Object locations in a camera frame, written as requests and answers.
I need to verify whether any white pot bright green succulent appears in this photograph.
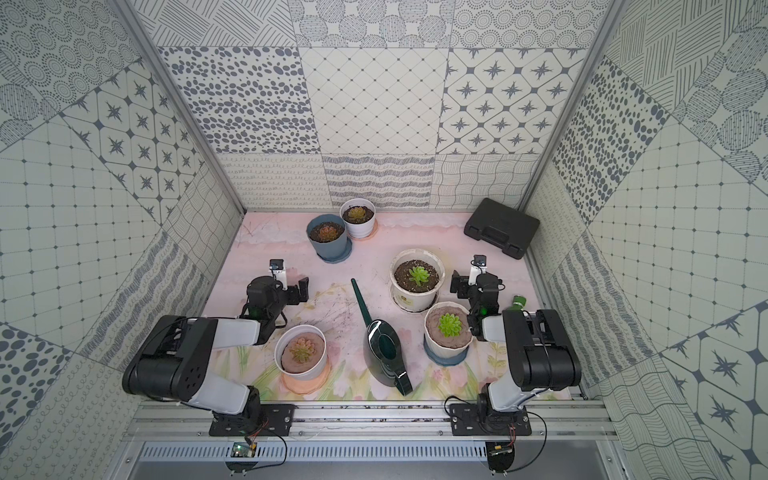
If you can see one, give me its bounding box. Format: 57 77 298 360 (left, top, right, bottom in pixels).
423 302 474 366

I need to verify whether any white pot pink succulent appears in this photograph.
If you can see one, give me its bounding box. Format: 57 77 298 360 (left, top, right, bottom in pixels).
274 325 331 395

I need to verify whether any blue-grey pot red succulent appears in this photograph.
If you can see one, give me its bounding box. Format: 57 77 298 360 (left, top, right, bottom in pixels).
306 214 352 264

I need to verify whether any white pot yellow-brown succulent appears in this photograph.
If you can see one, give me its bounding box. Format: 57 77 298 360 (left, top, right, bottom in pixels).
340 198 376 240

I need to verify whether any dark green watering can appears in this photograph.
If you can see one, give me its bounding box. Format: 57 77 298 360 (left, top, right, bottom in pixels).
351 278 413 396

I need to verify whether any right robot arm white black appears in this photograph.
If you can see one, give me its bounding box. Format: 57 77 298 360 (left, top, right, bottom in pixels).
448 272 582 438

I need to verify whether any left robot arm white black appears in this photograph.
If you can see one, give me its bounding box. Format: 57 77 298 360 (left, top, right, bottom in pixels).
122 275 309 437

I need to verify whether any large white pot green succulent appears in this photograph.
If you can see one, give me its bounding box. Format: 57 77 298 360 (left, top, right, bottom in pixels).
390 249 445 313

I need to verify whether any black plastic tool case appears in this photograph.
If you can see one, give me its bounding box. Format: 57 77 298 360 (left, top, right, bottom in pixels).
464 198 540 260

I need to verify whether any right small circuit board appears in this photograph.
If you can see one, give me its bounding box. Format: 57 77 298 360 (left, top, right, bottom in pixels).
485 442 515 475

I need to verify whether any small circuit board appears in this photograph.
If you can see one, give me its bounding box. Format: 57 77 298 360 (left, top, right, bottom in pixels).
485 442 515 475
225 440 258 475

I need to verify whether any left small circuit board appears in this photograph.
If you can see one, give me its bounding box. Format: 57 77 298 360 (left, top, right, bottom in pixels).
225 440 258 475

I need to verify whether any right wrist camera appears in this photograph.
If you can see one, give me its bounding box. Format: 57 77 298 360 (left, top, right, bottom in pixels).
468 254 487 285

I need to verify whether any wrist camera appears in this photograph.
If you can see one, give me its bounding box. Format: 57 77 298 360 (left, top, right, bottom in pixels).
269 259 288 290
468 254 487 285

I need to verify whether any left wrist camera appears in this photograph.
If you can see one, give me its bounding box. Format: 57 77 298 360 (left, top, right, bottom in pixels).
269 259 288 290

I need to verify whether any green hose nozzle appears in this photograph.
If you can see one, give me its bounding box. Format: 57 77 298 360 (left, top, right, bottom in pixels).
510 295 527 311

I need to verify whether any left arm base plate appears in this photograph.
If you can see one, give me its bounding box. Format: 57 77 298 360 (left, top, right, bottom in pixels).
208 403 296 437

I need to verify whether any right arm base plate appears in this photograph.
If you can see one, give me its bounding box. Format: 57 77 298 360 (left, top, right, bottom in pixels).
445 402 532 437

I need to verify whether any aluminium mounting rail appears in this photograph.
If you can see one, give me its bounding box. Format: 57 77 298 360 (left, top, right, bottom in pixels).
125 400 618 441

